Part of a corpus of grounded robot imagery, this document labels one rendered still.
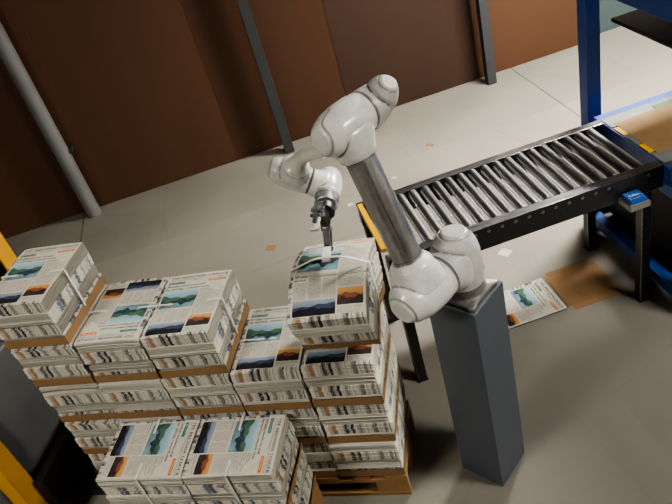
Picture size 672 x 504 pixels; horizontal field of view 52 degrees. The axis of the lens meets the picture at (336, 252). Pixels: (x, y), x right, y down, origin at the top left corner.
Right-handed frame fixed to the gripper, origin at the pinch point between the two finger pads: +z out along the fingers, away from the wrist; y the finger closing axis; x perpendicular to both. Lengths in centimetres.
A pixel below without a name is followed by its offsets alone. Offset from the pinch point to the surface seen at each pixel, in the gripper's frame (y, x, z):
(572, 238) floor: 144, -101, -142
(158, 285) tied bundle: 24, 80, -18
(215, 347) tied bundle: 30, 48, 15
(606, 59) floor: 166, -168, -384
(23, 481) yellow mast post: 86, 162, 32
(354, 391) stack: 60, 2, 19
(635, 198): 66, -121, -77
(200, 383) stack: 49, 62, 17
